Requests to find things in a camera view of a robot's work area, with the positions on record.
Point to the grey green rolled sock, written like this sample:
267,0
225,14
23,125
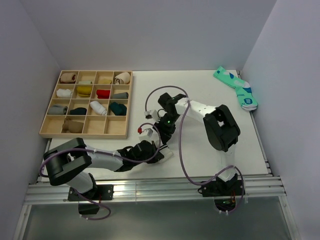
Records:
121,95

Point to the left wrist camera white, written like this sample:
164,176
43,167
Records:
146,135

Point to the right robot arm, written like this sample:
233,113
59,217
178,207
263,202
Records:
220,126

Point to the beige rolled sock with red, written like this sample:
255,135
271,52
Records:
68,77

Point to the white sock with black stripes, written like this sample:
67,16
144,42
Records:
167,152

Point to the beige white rolled sock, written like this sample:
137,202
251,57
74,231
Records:
123,78

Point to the mustard yellow rolled sock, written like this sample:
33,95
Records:
84,91

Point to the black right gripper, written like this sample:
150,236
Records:
167,132

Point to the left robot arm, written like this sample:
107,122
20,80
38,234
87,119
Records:
65,164

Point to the wooden compartment tray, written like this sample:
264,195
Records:
109,126

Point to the tan ribbed sock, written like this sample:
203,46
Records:
71,126

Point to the teal patterned sock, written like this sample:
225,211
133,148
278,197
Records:
242,88

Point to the dark teal rolled sock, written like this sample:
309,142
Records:
118,109

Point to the aluminium frame rail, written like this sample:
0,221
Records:
152,190

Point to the pale green rolled sock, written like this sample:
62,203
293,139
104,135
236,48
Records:
86,82

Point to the white rolled sock lower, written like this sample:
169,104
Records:
99,108

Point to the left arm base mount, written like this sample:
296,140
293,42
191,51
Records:
90,202

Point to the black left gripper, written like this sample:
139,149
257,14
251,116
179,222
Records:
160,156

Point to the navy rolled sock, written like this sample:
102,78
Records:
79,111

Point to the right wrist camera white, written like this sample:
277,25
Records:
152,114

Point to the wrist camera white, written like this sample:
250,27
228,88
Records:
152,114
146,135

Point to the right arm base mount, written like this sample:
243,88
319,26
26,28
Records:
229,190

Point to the cream yellow rolled sock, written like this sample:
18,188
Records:
104,81

